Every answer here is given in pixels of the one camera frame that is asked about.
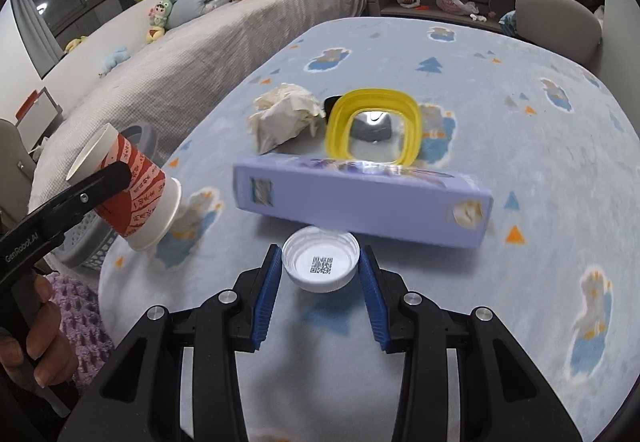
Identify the yellow plastic ring lid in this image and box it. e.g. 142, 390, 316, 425
324, 89, 421, 166

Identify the long purple cardboard box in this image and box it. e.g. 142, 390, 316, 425
232, 156, 494, 250

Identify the person's left hand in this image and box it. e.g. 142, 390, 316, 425
0, 269, 81, 395

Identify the green plush doll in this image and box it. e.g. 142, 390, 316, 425
145, 0, 176, 44

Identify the grey perforated plastic basket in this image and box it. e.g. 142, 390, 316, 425
55, 122, 161, 270

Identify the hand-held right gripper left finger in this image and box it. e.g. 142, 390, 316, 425
57, 243, 283, 442

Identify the red and white paper cup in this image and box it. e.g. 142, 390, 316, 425
66, 123, 182, 253

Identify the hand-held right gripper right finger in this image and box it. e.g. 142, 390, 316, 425
357, 244, 583, 442

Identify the grey curtain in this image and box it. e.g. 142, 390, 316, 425
10, 0, 41, 78

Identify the light blue plush toy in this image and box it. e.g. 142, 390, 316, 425
98, 47, 132, 78

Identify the white plastic bottle cap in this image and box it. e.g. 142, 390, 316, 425
281, 227, 360, 294

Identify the grey bed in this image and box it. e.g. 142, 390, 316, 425
27, 0, 368, 223

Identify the purple knit clothing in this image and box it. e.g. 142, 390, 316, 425
47, 272, 116, 393

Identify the grey chair back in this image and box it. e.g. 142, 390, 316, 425
500, 0, 603, 65

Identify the grey chair with metal frame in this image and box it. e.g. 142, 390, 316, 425
0, 118, 38, 223

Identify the white cabinet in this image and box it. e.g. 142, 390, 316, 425
12, 87, 63, 153

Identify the white tissue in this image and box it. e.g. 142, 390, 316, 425
248, 83, 326, 155

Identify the pink plastic bag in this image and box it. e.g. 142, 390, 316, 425
436, 0, 478, 15

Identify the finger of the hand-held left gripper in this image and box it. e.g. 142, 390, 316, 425
27, 162, 132, 228

